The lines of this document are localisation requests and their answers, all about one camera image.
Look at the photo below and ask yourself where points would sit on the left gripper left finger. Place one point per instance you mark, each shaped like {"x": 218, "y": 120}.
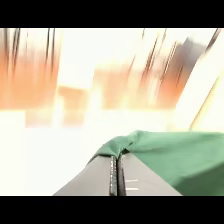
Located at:
{"x": 96, "y": 178}

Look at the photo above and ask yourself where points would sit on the green garment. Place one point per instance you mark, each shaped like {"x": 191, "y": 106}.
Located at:
{"x": 186, "y": 160}

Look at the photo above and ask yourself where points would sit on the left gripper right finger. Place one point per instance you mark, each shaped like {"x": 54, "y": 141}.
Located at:
{"x": 143, "y": 181}

